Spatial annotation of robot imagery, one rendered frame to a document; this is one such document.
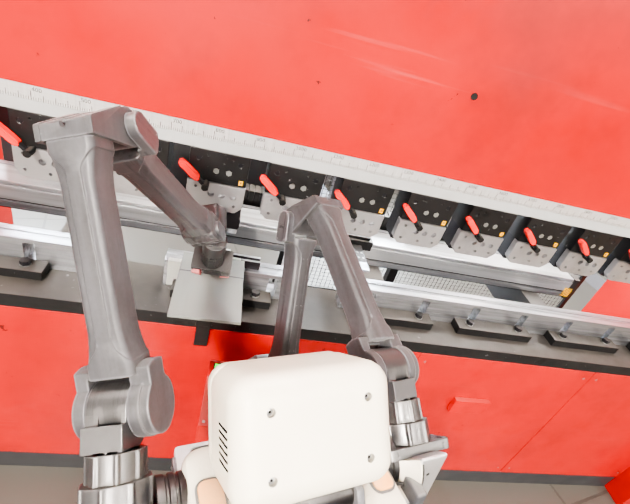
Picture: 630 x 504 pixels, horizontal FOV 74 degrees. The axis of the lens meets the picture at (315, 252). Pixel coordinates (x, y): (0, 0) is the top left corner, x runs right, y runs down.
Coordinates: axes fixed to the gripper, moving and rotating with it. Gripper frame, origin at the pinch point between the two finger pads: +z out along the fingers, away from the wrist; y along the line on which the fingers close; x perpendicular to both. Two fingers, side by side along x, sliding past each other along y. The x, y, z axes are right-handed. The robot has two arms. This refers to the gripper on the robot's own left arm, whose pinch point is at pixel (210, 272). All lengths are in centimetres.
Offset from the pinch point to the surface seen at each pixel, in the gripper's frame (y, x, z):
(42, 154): 43.1, -16.2, -17.9
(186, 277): 6.2, 2.5, -0.1
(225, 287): -4.6, 4.1, -0.9
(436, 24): -39, -40, -61
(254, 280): -13.4, -4.1, 10.1
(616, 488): -215, 48, 83
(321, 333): -36.1, 9.8, 11.4
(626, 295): -215, -43, 46
